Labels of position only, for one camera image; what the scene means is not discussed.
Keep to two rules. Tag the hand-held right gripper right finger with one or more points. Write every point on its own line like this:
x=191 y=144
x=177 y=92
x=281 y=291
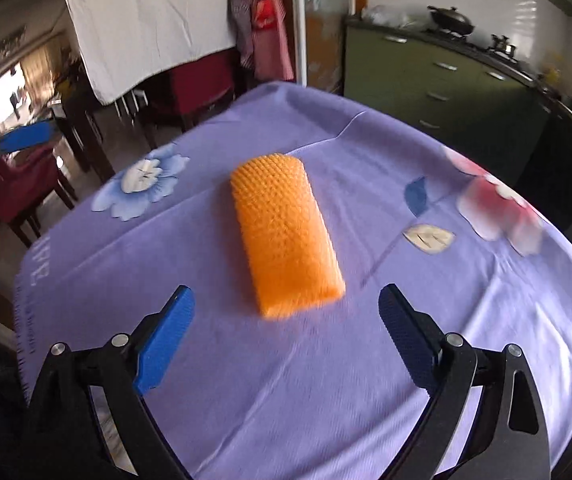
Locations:
x=406 y=340

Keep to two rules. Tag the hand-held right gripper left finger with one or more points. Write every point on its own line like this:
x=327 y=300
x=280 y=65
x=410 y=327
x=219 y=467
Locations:
x=165 y=340

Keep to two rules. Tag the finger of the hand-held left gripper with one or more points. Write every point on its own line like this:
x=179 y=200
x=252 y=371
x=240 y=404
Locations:
x=25 y=137

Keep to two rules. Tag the red upholstered chair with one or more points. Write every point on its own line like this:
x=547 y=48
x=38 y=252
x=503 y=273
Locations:
x=190 y=85
x=20 y=185

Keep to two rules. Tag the dark wooden table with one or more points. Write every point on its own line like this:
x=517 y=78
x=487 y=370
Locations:
x=83 y=130

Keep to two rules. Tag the purple floral tablecloth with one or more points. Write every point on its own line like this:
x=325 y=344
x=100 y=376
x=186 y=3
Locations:
x=291 y=385

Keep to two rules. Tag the white hanging sheet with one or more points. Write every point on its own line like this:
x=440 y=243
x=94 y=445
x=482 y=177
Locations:
x=150 y=15

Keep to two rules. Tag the dark kitchen counter cabinet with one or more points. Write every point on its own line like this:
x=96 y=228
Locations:
x=566 y=160

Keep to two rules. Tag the green kitchen cabinet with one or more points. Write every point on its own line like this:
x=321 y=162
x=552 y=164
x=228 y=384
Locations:
x=416 y=85

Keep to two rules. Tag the pink hanging apron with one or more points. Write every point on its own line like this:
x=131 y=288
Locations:
x=266 y=25

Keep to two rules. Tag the gas stove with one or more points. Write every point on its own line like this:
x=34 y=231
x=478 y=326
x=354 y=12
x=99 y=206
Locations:
x=503 y=49

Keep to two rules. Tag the frosted glass door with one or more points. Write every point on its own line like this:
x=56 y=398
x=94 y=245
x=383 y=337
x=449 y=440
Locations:
x=326 y=25

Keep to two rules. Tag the black wok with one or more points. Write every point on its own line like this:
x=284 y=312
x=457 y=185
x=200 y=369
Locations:
x=451 y=19

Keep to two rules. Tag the clear plastic bags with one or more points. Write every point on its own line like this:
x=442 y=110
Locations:
x=391 y=16

